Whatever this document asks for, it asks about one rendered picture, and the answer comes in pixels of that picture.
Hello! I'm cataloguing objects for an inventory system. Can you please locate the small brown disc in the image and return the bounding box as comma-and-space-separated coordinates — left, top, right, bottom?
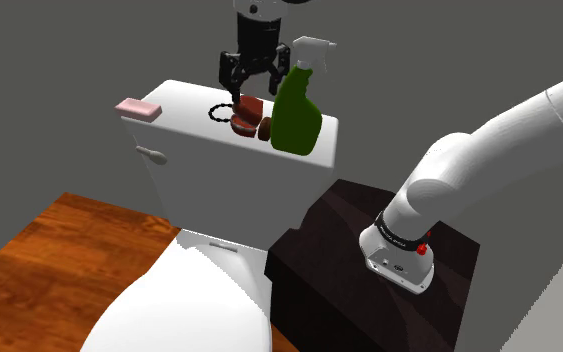
257, 117, 273, 143

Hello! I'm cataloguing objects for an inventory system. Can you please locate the white toilet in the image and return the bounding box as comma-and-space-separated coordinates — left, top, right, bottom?
79, 79, 340, 352

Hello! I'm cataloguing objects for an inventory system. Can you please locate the pink soap bar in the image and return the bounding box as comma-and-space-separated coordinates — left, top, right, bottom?
114, 97, 164, 124

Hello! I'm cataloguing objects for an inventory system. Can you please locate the black beaded loop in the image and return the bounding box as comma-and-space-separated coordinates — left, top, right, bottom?
207, 102, 236, 125

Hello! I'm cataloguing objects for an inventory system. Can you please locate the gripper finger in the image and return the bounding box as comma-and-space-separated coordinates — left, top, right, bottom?
266, 42, 293, 97
218, 50, 256, 106

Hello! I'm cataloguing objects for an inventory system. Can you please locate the red round open case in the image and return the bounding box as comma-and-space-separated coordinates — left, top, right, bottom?
230, 95, 265, 139

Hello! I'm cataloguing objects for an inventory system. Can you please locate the dark robot stand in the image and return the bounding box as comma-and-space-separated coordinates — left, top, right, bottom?
264, 178, 482, 352

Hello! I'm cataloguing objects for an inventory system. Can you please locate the green spray bottle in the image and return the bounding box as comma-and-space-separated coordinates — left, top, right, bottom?
269, 35, 338, 157

